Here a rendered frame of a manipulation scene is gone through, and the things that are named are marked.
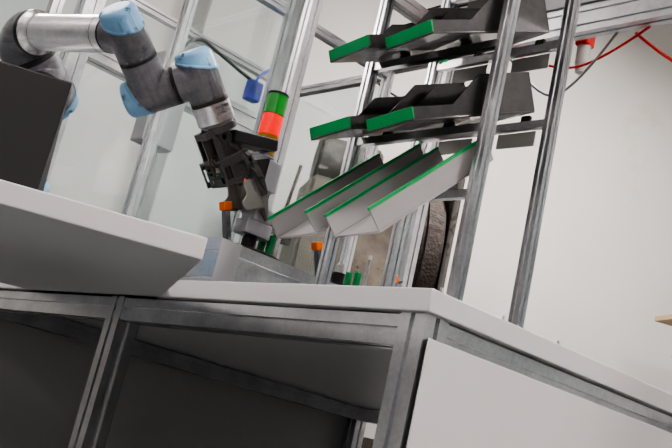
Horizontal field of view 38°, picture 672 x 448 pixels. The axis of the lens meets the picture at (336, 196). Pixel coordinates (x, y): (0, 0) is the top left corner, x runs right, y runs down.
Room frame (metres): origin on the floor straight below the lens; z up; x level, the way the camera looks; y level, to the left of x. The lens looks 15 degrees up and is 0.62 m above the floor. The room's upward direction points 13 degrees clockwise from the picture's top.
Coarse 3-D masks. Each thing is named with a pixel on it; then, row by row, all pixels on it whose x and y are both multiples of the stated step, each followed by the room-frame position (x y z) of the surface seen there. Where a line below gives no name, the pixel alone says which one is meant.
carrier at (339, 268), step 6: (342, 264) 2.09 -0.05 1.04; (336, 270) 2.09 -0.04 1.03; (342, 270) 2.09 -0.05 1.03; (366, 270) 2.07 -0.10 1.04; (336, 276) 2.08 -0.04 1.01; (342, 276) 2.08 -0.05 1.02; (348, 276) 2.13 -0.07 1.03; (354, 276) 2.11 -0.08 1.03; (360, 276) 2.11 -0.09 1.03; (366, 276) 2.07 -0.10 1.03; (336, 282) 2.08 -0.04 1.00; (342, 282) 2.09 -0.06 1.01; (348, 282) 2.13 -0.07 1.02; (354, 282) 2.11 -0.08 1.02; (366, 282) 2.07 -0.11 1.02
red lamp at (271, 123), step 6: (264, 114) 2.14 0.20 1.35; (270, 114) 2.13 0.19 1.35; (276, 114) 2.13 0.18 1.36; (264, 120) 2.13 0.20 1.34; (270, 120) 2.13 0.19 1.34; (276, 120) 2.13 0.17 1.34; (282, 120) 2.14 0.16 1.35; (264, 126) 2.13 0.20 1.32; (270, 126) 2.13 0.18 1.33; (276, 126) 2.13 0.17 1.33; (258, 132) 2.14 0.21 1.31; (270, 132) 2.13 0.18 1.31; (276, 132) 2.13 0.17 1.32
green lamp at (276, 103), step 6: (270, 96) 2.13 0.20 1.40; (276, 96) 2.13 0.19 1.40; (282, 96) 2.13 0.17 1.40; (270, 102) 2.13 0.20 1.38; (276, 102) 2.13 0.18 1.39; (282, 102) 2.13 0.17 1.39; (264, 108) 2.14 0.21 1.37; (270, 108) 2.13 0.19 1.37; (276, 108) 2.13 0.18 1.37; (282, 108) 2.13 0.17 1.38; (282, 114) 2.14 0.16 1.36
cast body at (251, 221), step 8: (248, 216) 1.91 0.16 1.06; (256, 216) 1.90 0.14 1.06; (240, 224) 1.91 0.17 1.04; (248, 224) 1.90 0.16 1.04; (256, 224) 1.91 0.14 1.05; (264, 224) 1.92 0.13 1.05; (240, 232) 1.92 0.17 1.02; (248, 232) 1.90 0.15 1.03; (256, 232) 1.91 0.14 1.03; (264, 232) 1.92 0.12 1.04; (264, 240) 1.94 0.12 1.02
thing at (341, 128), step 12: (432, 84) 1.70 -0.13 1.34; (444, 84) 1.71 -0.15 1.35; (456, 84) 1.73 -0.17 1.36; (396, 96) 1.81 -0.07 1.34; (408, 96) 1.68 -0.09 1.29; (420, 96) 1.69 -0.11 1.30; (372, 108) 1.79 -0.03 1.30; (384, 108) 1.80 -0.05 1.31; (396, 108) 1.67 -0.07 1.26; (336, 120) 1.65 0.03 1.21; (348, 120) 1.62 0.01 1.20; (360, 120) 1.63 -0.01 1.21; (312, 132) 1.72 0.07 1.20; (324, 132) 1.69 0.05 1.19; (336, 132) 1.66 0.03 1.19; (348, 132) 1.67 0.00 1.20; (360, 132) 1.70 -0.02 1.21; (396, 132) 1.79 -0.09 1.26
